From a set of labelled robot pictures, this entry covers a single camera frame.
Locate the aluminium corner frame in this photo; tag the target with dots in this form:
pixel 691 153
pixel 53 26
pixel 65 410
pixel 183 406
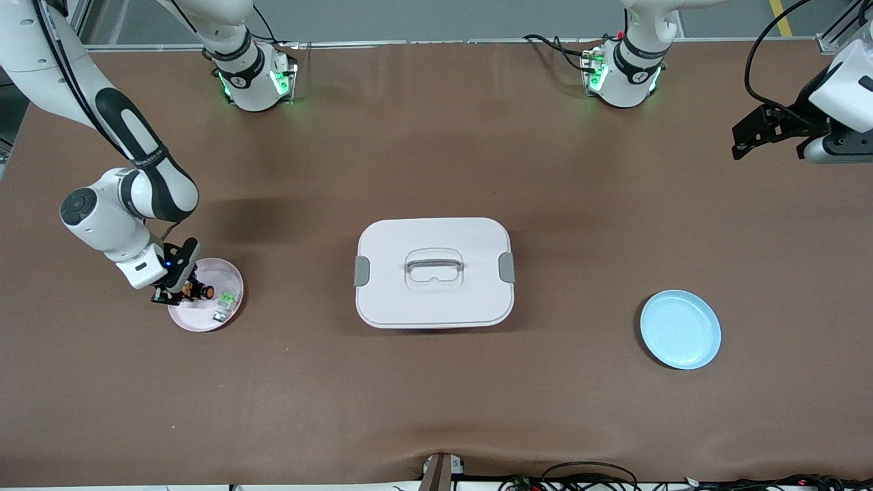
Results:
pixel 829 42

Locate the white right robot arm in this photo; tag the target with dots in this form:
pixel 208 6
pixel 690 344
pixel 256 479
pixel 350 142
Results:
pixel 41 54

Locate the aluminium frame bars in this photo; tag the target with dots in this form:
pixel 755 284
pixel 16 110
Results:
pixel 82 20

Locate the metal table edge rail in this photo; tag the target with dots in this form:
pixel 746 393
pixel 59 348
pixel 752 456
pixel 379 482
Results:
pixel 409 43

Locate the light blue round plate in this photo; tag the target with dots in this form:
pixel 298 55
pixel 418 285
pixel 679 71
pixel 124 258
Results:
pixel 682 331

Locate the green and grey switch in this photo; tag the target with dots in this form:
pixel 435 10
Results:
pixel 227 300

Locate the grey box latch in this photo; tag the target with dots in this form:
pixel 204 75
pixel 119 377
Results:
pixel 507 267
pixel 361 271

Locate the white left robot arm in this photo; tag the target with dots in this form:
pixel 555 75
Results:
pixel 852 88

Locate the aluminium profile post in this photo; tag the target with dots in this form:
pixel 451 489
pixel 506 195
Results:
pixel 440 474

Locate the white lidded storage box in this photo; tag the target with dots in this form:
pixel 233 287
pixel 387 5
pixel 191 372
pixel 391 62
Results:
pixel 436 307

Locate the pink round plate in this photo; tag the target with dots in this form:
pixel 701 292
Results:
pixel 222 273

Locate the brown table cover mat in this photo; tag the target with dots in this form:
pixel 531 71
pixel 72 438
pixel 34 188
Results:
pixel 436 136

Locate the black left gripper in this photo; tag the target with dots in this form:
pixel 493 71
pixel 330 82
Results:
pixel 802 112

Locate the orange and black switch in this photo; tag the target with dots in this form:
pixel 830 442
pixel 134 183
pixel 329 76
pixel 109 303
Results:
pixel 204 293

